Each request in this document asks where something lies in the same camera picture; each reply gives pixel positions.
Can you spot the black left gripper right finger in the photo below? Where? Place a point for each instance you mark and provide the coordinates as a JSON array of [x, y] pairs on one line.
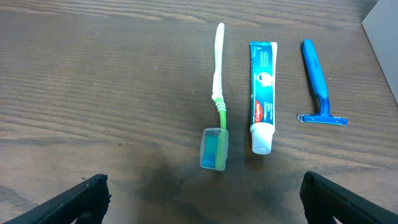
[[326, 202]]

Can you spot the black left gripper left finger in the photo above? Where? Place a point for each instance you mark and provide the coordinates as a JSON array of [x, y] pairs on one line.
[[86, 202]]

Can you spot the green white toothbrush with cap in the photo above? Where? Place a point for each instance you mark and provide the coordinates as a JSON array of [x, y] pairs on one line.
[[214, 141]]

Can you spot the blue disposable razor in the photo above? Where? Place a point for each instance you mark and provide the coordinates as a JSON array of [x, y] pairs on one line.
[[319, 87]]

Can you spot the Colgate toothpaste tube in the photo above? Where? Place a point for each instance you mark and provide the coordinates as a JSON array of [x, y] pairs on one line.
[[263, 74]]

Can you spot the white box with pink interior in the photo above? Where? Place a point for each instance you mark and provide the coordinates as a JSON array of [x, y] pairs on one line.
[[380, 26]]

